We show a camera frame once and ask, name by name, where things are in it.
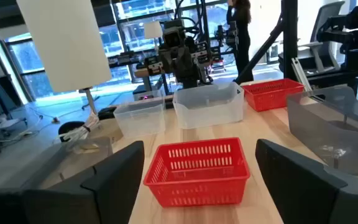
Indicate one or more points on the small white background lamp shade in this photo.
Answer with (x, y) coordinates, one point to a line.
(153, 30)

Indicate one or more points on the grey office chair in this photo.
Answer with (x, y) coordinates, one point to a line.
(322, 40)

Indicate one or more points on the black table clamp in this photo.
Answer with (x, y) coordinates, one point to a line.
(68, 127)

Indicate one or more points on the round wooden lamp base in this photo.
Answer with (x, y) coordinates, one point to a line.
(110, 133)

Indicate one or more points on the black table frame rail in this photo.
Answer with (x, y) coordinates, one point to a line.
(106, 113)

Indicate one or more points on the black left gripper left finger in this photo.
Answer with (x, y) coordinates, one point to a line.
(104, 193)

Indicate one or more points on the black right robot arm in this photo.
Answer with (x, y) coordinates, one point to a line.
(204, 59)

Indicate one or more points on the black background robot arm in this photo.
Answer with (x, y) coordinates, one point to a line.
(353, 34)

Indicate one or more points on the silver aluminium profile bar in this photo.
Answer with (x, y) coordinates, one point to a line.
(301, 76)

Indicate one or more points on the thin metal lamp pole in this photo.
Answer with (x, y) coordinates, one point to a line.
(90, 101)

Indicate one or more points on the grey translucent plastic bin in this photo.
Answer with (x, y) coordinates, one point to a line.
(328, 140)
(70, 161)

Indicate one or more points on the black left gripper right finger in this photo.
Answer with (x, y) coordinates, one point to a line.
(306, 193)

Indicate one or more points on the red plastic slotted basket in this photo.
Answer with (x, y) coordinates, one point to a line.
(197, 186)
(269, 96)

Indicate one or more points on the person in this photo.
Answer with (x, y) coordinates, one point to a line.
(242, 40)

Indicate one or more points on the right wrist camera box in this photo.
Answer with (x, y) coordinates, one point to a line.
(173, 36)

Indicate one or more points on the large clear plastic bin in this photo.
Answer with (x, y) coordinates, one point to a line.
(208, 112)

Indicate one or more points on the small clear plastic bin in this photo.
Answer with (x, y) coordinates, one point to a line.
(140, 121)

